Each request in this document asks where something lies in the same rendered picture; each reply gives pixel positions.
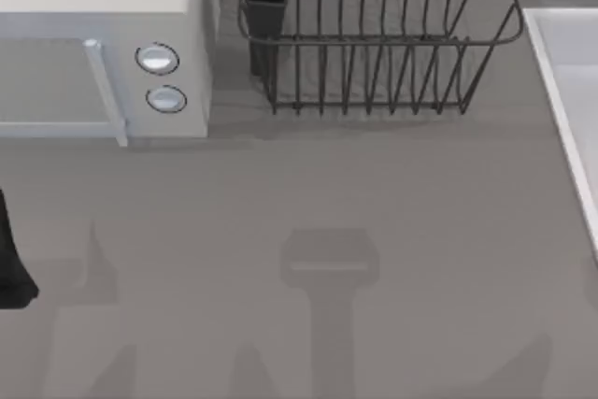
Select microwave oven door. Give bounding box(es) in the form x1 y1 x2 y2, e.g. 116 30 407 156
0 37 127 139

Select pale microwave oven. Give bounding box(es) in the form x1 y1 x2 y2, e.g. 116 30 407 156
0 0 221 148

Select microwave door handle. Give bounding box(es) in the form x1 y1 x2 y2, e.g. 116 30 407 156
83 38 129 148

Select round silver microwave knob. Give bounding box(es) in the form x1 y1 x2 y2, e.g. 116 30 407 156
145 84 189 115
134 41 181 77

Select dark wire dish rack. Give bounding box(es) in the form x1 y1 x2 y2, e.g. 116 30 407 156
236 0 524 116

